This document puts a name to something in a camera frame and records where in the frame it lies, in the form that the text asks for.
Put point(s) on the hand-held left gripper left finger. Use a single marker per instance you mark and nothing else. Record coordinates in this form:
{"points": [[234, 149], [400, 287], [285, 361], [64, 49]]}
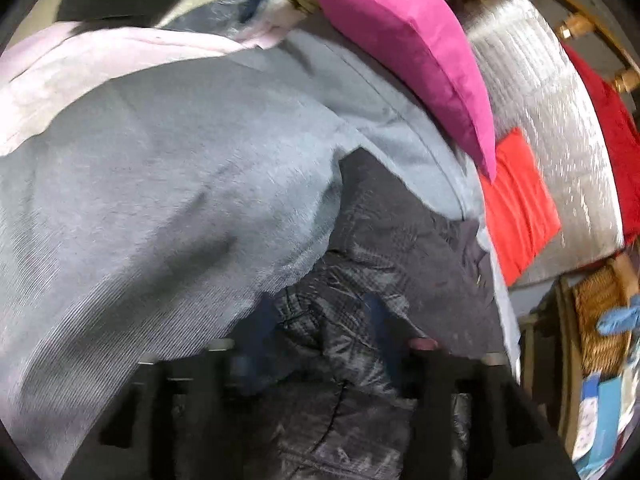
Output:
{"points": [[260, 330]]}

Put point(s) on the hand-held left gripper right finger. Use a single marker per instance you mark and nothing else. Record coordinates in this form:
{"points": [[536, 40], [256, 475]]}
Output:
{"points": [[376, 325]]}

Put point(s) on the dark grey checked jacket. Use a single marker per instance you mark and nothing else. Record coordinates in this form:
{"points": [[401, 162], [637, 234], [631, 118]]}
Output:
{"points": [[400, 240]]}

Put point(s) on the light grey blanket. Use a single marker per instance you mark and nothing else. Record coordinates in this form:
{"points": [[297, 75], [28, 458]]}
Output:
{"points": [[150, 185]]}

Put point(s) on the orange-red cushion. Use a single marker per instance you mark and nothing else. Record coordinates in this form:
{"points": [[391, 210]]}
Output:
{"points": [[520, 210]]}

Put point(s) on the wicker basket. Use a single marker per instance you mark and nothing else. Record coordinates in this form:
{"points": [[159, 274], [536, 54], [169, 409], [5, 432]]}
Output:
{"points": [[605, 352]]}

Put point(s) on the light blue cloth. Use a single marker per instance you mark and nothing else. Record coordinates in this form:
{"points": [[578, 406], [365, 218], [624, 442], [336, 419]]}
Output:
{"points": [[620, 316]]}

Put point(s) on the blue printed packet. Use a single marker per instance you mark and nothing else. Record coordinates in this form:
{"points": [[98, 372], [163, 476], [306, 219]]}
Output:
{"points": [[605, 420]]}

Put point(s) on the magenta pillow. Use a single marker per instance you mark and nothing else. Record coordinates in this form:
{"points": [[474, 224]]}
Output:
{"points": [[400, 40]]}

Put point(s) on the silver foil mat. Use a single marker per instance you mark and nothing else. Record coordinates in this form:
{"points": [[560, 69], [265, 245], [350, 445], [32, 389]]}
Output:
{"points": [[550, 85]]}

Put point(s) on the pale pink sheet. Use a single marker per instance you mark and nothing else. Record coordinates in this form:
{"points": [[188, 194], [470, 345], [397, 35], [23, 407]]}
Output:
{"points": [[75, 70]]}

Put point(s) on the clear plastic bag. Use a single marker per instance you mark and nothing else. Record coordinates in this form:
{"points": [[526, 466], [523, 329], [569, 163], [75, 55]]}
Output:
{"points": [[220, 5]]}

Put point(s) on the dark wooden rack frame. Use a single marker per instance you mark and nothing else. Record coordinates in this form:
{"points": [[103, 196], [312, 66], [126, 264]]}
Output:
{"points": [[545, 360]]}

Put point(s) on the rattan chair frame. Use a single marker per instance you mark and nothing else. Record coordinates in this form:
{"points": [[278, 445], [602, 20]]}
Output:
{"points": [[575, 25]]}

